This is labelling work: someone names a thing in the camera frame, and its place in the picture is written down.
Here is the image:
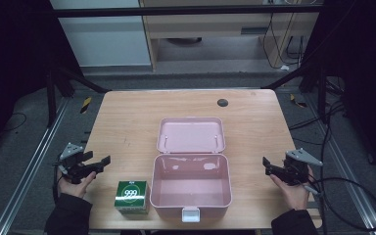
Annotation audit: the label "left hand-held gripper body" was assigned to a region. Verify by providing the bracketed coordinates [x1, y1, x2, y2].
[54, 142, 96, 185]

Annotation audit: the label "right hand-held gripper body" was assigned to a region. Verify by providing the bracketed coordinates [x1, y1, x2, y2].
[282, 148, 324, 186]

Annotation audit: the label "person's left hand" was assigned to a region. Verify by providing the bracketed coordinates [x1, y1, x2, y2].
[57, 170, 98, 200]

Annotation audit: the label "person's right hand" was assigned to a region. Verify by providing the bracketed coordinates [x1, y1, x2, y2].
[268, 165, 315, 212]

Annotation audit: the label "green and white carton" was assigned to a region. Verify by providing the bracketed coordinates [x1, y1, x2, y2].
[114, 180, 151, 215]

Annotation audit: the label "yellow and black tape strip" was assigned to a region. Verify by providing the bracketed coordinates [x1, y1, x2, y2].
[79, 96, 93, 115]
[289, 93, 308, 109]

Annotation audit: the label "black metal stand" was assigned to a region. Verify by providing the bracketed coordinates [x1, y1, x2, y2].
[44, 64, 113, 129]
[260, 60, 329, 124]

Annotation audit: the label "pink plastic box with lid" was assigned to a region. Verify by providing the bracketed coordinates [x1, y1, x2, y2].
[149, 117, 234, 224]

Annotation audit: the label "black curtain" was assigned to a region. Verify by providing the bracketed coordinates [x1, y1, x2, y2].
[0, 0, 86, 165]
[302, 0, 376, 184]

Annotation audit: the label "white cabinet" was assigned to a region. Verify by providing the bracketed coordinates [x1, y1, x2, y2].
[49, 0, 153, 69]

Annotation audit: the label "light wooden desk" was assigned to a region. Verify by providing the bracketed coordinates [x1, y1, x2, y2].
[139, 0, 321, 71]

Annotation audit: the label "aluminium floor rail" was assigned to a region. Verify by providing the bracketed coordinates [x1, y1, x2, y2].
[303, 94, 376, 235]
[0, 97, 71, 235]

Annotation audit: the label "black floor cables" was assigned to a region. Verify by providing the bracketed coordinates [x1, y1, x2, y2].
[288, 76, 349, 184]

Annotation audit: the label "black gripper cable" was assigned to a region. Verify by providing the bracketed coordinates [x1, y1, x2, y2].
[302, 176, 376, 232]

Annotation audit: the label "thin black floor cable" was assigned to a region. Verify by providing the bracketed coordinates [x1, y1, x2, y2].
[0, 112, 27, 134]

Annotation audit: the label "black hanging cables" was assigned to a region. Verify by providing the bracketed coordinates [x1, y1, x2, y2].
[261, 11, 306, 71]

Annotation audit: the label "black horizontal frame bar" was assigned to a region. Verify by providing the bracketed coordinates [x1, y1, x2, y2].
[50, 5, 325, 19]

